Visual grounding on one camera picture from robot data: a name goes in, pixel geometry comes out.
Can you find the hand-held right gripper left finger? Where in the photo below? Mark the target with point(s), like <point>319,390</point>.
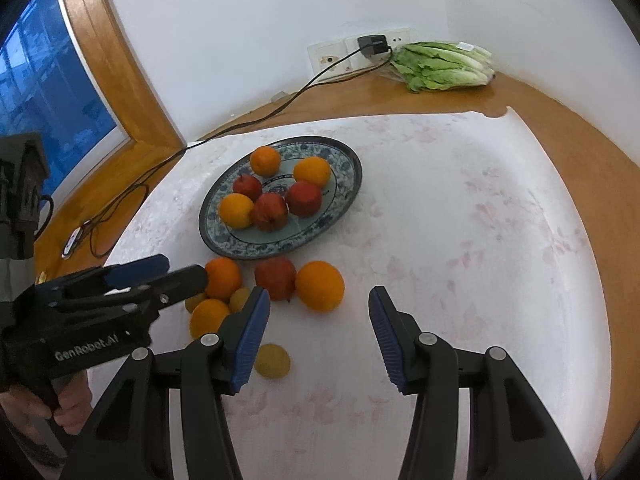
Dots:
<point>250,340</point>

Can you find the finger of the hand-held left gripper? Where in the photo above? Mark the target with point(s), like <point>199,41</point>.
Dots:
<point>135,265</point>
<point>185,280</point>

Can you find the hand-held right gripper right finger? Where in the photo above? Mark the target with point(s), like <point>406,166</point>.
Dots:
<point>387,345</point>

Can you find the greenish brown kiwi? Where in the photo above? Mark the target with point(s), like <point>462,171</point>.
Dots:
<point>272,360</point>
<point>195,302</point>
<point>240,299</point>

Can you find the orange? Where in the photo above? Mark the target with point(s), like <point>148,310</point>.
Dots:
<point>265,161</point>
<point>225,277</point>
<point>312,171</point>
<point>236,211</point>
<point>320,286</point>
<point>209,317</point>

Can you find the red apple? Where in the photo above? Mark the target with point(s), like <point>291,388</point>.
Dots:
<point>275,272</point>
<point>247,186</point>
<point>269,211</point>
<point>303,198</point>

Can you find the blue patterned ceramic plate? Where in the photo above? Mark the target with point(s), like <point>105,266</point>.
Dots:
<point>310,230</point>

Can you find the person's left hand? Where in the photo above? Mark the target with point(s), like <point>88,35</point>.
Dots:
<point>75,405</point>

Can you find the white floral tablecloth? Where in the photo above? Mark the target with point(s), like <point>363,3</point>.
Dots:
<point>450,260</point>

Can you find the small white flat object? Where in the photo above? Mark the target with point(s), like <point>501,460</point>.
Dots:
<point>278,96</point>

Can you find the blue window pane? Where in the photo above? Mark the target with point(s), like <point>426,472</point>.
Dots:
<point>45,75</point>

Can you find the bagged green lettuce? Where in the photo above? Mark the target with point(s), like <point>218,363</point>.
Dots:
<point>440,67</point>

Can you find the black plug-in charger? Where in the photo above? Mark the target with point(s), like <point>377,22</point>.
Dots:
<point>372,44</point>

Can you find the wooden window frame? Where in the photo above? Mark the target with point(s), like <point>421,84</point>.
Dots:
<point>115,85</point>

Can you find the white wall socket round hole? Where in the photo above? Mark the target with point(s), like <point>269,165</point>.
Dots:
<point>325,57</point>

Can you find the white wall power socket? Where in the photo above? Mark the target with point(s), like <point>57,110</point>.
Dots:
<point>400,39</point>

